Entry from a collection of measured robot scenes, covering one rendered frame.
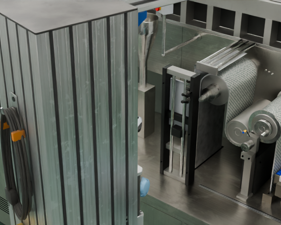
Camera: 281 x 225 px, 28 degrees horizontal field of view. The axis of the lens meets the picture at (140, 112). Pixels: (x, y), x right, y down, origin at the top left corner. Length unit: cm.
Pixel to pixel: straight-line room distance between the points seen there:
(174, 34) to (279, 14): 59
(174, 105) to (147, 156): 42
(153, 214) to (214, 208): 31
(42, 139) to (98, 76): 18
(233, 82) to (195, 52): 47
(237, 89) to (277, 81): 27
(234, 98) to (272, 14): 41
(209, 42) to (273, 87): 38
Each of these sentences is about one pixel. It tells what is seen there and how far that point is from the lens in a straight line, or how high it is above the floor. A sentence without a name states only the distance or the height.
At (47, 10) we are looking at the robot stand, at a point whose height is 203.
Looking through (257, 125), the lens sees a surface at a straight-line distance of 234.
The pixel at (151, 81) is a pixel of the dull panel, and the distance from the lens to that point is 306.
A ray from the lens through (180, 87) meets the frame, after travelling 238.
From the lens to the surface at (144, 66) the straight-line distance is 274.
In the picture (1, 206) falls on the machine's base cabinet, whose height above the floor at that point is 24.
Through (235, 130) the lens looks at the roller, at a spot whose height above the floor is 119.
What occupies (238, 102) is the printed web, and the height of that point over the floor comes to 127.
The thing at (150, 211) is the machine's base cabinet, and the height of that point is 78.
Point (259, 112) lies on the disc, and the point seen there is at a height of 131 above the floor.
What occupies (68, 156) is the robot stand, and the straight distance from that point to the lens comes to 124.
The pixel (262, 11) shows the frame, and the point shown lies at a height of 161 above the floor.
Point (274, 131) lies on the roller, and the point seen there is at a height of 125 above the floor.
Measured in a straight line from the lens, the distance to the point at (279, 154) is 243.
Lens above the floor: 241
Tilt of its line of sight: 29 degrees down
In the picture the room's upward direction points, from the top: straight up
